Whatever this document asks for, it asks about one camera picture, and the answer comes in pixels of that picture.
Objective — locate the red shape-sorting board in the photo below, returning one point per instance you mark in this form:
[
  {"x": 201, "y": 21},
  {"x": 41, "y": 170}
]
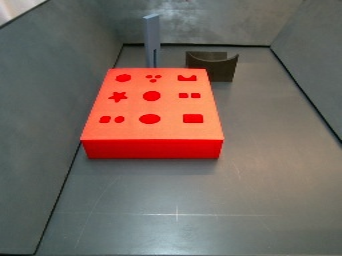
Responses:
[{"x": 153, "y": 113}]

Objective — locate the black curved holder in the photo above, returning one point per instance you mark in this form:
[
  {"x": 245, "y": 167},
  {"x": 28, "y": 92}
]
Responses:
[{"x": 215, "y": 62}]

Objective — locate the grey-blue double-square peg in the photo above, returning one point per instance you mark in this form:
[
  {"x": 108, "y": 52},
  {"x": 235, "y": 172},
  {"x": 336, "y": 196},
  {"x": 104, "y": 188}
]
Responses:
[{"x": 150, "y": 40}]

